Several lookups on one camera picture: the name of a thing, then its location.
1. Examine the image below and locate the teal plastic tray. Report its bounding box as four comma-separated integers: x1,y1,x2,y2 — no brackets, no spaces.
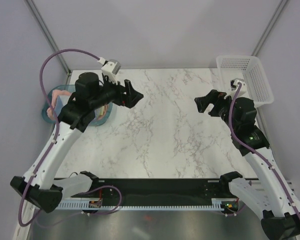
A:
41,84,115,126

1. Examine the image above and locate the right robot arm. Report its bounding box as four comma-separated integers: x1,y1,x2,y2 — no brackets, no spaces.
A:
194,89,300,240

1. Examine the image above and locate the white perforated plastic basket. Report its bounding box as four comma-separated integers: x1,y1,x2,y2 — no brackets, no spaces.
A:
216,55,274,108

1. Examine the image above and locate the aluminium frame post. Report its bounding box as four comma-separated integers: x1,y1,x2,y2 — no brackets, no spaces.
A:
24,0,71,76
251,0,290,57

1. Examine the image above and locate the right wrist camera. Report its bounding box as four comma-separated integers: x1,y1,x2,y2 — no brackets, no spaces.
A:
224,78,247,99

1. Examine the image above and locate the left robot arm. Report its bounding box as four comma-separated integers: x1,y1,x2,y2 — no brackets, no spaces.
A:
10,72,144,213

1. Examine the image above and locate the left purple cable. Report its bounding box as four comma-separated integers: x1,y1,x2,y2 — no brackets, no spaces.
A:
17,48,108,228

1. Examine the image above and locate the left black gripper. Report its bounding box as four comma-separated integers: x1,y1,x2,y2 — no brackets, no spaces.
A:
91,74,144,110

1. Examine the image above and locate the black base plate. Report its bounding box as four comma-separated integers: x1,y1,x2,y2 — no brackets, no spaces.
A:
71,177,248,207

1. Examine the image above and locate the green yellow towel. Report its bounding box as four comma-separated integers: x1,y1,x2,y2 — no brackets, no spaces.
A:
94,106,105,119

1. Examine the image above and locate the left aluminium frame post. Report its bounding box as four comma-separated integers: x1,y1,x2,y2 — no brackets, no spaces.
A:
24,0,71,76

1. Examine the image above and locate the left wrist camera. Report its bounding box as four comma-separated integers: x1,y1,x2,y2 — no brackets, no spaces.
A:
101,59,122,85

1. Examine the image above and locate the blue patterned towel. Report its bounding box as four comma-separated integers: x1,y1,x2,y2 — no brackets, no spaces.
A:
54,95,70,114

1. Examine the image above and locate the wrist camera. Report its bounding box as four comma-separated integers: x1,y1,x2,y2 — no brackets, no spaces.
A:
101,59,122,85
224,78,247,99

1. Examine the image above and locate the white slotted cable duct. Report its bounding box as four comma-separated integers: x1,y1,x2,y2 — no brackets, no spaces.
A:
56,199,224,211

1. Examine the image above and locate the pink towel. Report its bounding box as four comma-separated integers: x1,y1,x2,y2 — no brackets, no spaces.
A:
51,89,108,121

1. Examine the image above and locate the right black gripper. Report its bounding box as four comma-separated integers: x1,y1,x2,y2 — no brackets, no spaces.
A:
194,89,240,132

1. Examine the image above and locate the right aluminium frame post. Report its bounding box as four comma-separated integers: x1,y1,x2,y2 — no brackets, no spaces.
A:
251,0,290,57

